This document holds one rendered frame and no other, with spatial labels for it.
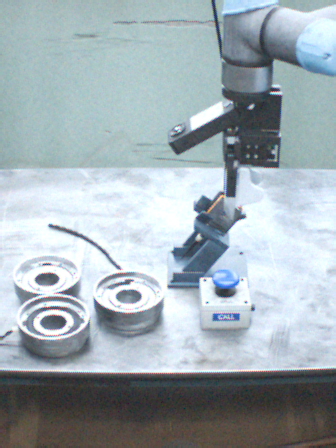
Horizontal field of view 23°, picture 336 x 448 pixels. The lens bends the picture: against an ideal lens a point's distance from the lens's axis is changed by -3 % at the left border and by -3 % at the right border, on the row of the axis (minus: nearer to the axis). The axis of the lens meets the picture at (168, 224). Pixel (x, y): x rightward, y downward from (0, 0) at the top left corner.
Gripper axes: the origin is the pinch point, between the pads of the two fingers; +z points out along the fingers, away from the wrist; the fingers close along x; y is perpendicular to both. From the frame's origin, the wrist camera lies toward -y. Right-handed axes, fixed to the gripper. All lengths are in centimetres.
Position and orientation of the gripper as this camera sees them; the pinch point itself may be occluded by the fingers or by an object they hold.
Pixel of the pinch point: (226, 206)
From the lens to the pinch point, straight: 131.1
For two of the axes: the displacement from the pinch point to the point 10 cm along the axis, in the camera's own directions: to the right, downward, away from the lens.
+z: -0.1, 8.5, 5.2
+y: 10.0, 0.2, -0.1
